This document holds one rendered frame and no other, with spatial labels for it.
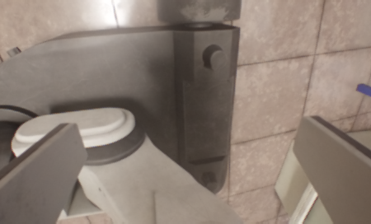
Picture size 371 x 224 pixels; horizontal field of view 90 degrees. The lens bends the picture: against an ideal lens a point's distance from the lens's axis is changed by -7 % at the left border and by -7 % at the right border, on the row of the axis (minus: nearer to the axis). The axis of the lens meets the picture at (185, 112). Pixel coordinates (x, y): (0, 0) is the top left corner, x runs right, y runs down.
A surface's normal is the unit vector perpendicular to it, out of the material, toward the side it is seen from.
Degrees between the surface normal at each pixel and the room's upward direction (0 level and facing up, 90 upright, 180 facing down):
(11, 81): 0
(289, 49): 0
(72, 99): 0
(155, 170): 90
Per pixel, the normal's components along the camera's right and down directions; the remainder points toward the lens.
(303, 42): 0.21, 0.47
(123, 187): -0.03, -0.88
